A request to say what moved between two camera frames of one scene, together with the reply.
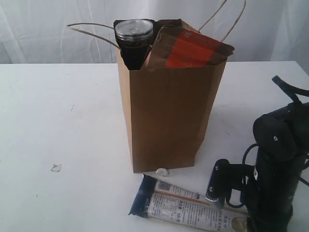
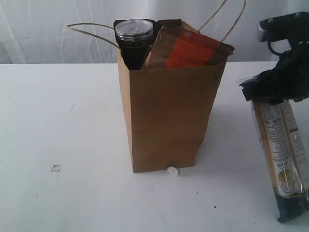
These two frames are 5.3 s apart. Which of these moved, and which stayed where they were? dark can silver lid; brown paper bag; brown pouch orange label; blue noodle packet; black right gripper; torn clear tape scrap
Moved: blue noodle packet; black right gripper
Stayed: torn clear tape scrap; dark can silver lid; brown paper bag; brown pouch orange label
